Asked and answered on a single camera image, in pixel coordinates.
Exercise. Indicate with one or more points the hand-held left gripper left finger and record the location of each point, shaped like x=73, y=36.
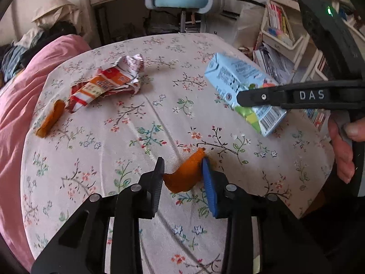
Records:
x=155, y=182

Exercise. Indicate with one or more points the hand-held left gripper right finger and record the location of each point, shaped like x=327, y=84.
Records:
x=208, y=182

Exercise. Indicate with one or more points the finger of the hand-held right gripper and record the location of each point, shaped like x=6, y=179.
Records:
x=285, y=97

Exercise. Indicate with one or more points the orange peel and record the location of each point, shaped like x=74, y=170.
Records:
x=182, y=177
x=50, y=120

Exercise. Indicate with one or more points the light blue drink carton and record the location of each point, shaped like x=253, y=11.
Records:
x=233, y=74

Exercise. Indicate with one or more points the person's right hand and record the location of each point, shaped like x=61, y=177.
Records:
x=343, y=159

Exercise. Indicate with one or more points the pile of papers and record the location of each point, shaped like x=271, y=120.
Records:
x=271, y=62

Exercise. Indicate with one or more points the white storage rack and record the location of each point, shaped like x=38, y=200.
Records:
x=296, y=42

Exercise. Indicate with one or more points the row of books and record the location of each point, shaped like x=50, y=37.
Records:
x=281, y=20

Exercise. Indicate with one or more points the clear plastic bag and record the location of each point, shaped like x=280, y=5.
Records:
x=249, y=22

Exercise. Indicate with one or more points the red orange snack wrapper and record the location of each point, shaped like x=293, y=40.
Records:
x=105, y=85

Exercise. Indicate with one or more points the pink blanket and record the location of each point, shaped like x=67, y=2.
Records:
x=17, y=105

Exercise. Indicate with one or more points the pile of clothes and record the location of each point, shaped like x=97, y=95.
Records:
x=20, y=51

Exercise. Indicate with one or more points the beige hat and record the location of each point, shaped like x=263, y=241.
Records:
x=54, y=10

